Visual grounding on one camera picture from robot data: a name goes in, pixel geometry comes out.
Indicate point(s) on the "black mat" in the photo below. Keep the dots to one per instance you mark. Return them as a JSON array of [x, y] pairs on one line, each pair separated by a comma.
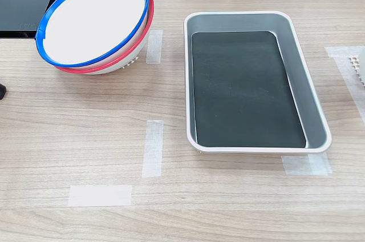
[[242, 96]]

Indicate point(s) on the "white plate with blue rim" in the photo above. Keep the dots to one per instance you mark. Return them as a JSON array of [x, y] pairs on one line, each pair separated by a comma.
[[94, 22]]

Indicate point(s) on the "pale perforated plate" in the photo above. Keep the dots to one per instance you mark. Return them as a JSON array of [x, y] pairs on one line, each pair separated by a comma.
[[354, 66]]

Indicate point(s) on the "black flat device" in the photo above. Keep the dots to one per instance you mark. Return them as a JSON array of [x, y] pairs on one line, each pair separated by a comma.
[[20, 5]]

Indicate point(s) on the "steel tray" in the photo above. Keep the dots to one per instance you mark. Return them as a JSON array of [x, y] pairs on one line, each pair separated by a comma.
[[313, 105]]

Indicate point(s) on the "translucent tape strip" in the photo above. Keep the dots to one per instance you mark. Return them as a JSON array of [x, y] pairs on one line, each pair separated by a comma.
[[346, 73], [153, 147], [154, 48], [99, 195], [306, 165]]

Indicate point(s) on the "white plate with red rim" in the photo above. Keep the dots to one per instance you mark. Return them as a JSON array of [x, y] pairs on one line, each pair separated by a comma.
[[94, 72]]

